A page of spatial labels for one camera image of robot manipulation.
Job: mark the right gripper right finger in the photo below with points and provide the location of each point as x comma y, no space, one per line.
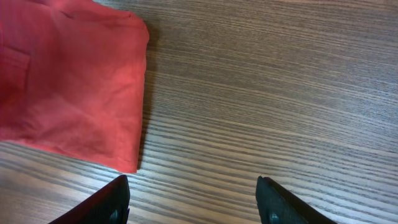
277,205

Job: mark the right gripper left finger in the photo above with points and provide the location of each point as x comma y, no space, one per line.
109,205

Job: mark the red FRAM t-shirt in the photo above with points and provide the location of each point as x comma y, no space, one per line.
72,79

